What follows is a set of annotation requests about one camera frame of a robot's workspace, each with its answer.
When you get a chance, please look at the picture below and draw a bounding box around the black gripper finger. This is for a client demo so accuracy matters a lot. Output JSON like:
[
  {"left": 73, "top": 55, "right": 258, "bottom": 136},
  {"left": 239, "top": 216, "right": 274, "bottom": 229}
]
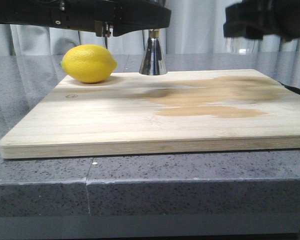
[
  {"left": 113, "top": 0, "right": 171, "bottom": 37},
  {"left": 263, "top": 0, "right": 300, "bottom": 42},
  {"left": 223, "top": 0, "right": 265, "bottom": 40}
]

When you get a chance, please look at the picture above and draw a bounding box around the grey curtain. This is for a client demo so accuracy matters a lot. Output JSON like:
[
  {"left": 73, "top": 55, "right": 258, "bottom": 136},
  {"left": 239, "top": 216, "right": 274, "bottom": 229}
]
[{"left": 0, "top": 0, "right": 300, "bottom": 57}]

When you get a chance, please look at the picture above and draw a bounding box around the wooden cutting board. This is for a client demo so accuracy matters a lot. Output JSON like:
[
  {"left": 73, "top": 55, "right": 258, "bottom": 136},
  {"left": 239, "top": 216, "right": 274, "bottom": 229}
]
[{"left": 0, "top": 69, "right": 300, "bottom": 159}]

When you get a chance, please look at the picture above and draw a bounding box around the yellow lemon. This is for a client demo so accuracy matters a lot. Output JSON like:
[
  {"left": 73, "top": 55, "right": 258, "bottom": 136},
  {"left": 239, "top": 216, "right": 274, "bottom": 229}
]
[{"left": 60, "top": 44, "right": 118, "bottom": 84}]

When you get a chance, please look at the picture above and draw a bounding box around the steel double jigger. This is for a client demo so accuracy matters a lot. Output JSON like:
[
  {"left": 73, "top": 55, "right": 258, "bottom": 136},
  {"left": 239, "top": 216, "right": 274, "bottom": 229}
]
[{"left": 139, "top": 13, "right": 167, "bottom": 76}]

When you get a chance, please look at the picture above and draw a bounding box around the small glass beaker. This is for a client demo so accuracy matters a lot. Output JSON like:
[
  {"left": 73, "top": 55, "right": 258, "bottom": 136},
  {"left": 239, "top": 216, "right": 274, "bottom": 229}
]
[{"left": 225, "top": 37, "right": 258, "bottom": 55}]

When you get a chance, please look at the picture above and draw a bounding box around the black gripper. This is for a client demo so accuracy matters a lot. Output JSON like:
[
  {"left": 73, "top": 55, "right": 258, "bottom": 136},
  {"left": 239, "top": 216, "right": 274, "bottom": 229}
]
[{"left": 0, "top": 0, "right": 116, "bottom": 38}]

